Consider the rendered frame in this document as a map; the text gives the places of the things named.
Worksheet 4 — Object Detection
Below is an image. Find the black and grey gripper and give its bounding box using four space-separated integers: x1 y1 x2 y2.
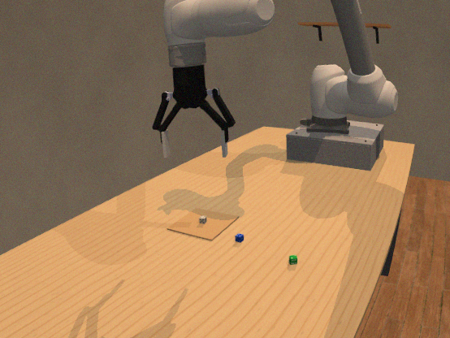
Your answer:
153 64 236 158

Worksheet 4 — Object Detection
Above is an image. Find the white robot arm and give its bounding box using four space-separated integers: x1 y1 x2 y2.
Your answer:
163 0 398 134

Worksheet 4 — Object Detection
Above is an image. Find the tan square mat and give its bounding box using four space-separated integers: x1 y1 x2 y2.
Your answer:
167 208 239 241

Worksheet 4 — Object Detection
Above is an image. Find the blue die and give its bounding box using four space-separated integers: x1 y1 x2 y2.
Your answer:
235 233 244 242

